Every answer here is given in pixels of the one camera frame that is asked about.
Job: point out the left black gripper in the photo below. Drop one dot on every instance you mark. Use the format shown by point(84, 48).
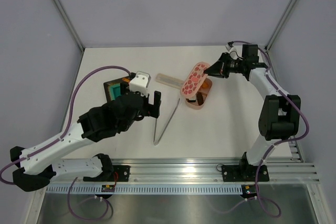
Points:
point(153, 109)

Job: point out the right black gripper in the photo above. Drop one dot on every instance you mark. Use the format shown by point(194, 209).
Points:
point(219, 69)

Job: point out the orange chicken drumstick toy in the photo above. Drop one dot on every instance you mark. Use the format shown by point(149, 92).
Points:
point(205, 85)

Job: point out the pink lunch box base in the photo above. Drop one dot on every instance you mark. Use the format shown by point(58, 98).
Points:
point(195, 105)

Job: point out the pink lunch box lid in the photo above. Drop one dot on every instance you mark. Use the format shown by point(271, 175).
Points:
point(194, 80)

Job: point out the metal tongs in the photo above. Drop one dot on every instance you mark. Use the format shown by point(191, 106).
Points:
point(157, 139)

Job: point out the brown sea cucumber toy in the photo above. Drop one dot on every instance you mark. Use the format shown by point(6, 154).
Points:
point(200, 98)

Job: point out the white rice ball toy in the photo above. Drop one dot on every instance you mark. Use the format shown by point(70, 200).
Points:
point(191, 100)

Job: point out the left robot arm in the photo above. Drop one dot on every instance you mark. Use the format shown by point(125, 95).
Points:
point(39, 165)

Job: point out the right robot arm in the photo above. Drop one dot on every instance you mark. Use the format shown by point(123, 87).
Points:
point(279, 117)

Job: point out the black teal food tray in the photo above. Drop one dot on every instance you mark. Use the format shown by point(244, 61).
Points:
point(112, 88)

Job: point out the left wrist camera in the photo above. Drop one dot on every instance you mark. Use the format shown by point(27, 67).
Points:
point(140, 83)

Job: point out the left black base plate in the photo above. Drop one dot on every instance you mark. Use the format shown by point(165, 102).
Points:
point(120, 172)

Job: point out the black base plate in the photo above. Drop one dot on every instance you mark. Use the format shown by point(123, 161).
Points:
point(235, 173)
point(120, 172)

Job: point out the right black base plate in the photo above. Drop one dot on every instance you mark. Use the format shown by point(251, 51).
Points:
point(235, 173)

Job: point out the white slotted cable duct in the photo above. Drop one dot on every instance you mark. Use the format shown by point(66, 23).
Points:
point(148, 189)

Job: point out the aluminium mounting rail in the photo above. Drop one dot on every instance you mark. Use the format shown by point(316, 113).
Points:
point(205, 170)

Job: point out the right frame post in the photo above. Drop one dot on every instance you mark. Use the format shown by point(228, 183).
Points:
point(281, 23)

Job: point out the frame post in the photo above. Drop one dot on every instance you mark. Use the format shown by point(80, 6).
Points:
point(69, 25)
point(281, 23)

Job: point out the left frame post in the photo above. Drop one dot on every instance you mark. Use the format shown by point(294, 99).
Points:
point(69, 25)

